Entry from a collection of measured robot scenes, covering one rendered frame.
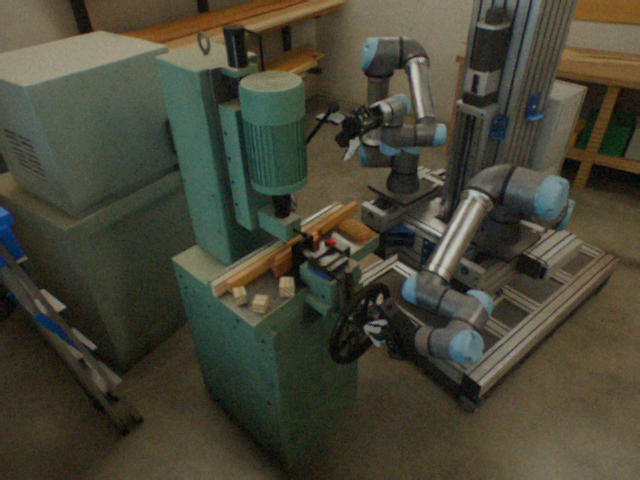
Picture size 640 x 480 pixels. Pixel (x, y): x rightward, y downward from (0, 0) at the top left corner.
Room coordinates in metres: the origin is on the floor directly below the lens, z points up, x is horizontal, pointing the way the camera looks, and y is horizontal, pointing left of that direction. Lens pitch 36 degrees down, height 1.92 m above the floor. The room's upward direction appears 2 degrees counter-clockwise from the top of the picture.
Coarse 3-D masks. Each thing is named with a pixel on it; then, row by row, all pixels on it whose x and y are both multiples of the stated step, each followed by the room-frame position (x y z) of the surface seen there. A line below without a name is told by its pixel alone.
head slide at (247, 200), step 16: (224, 112) 1.30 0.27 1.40; (240, 112) 1.28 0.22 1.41; (224, 128) 1.31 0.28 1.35; (240, 128) 1.27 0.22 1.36; (224, 144) 1.32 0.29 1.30; (240, 144) 1.27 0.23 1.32; (240, 160) 1.27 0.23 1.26; (240, 176) 1.28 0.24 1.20; (240, 192) 1.29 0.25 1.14; (256, 192) 1.29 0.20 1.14; (240, 208) 1.29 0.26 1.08; (256, 208) 1.29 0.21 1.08; (240, 224) 1.30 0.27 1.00; (256, 224) 1.28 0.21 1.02
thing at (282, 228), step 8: (264, 208) 1.30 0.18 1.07; (272, 208) 1.30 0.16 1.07; (264, 216) 1.27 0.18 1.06; (272, 216) 1.25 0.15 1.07; (296, 216) 1.25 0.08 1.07; (264, 224) 1.27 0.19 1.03; (272, 224) 1.24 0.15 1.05; (280, 224) 1.21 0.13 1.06; (288, 224) 1.21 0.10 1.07; (296, 224) 1.23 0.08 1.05; (272, 232) 1.24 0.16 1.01; (280, 232) 1.21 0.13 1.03; (288, 232) 1.20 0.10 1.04; (296, 232) 1.23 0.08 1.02; (288, 240) 1.20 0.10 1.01
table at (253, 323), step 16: (320, 240) 1.34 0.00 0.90; (352, 256) 1.26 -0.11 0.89; (272, 272) 1.17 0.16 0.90; (288, 272) 1.17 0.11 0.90; (256, 288) 1.10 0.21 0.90; (272, 288) 1.09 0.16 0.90; (304, 288) 1.09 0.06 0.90; (224, 304) 1.03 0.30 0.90; (240, 304) 1.03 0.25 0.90; (272, 304) 1.02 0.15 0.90; (288, 304) 1.04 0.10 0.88; (320, 304) 1.05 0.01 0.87; (336, 304) 1.05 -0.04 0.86; (240, 320) 0.98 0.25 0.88; (256, 320) 0.96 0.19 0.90; (272, 320) 0.99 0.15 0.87; (256, 336) 0.94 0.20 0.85
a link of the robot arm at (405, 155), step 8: (400, 152) 1.79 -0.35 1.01; (408, 152) 1.78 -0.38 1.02; (416, 152) 1.79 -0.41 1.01; (392, 160) 1.78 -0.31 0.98; (400, 160) 1.78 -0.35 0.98; (408, 160) 1.78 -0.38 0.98; (416, 160) 1.80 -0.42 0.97; (392, 168) 1.82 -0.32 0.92; (400, 168) 1.79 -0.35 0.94; (408, 168) 1.78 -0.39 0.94; (416, 168) 1.80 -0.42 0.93
